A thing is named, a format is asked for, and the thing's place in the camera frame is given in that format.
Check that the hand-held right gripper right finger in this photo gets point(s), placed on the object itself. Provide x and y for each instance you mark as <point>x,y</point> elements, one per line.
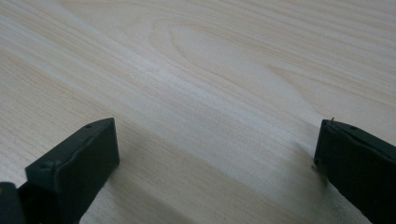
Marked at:
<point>358,165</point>

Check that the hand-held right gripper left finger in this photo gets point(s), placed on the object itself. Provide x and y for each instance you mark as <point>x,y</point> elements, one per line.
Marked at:
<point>74,168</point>

